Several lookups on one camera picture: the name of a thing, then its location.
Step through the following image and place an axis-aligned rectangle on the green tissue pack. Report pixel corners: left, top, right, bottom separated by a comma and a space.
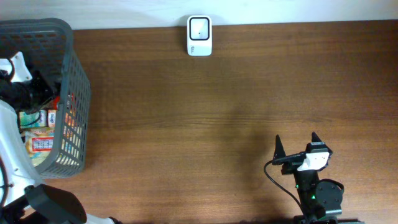
19, 110, 47, 129

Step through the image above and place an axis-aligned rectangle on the red Hacks candy bag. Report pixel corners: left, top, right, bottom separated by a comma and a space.
50, 96, 60, 110

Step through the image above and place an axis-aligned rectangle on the yellow snack bag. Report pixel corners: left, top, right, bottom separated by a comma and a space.
22, 127, 55, 167

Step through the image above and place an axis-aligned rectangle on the orange tissue pack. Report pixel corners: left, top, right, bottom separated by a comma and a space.
47, 110, 57, 128

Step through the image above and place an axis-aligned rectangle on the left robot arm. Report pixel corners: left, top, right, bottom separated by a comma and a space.
1, 69, 118, 223

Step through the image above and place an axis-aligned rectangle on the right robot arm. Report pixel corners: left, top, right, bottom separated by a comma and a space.
264, 133, 361, 223

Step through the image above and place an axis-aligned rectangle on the white barcode scanner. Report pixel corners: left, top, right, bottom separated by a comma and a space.
187, 15, 213, 57

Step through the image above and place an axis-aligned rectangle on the grey plastic mesh basket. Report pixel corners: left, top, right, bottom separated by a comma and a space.
1, 18, 91, 179

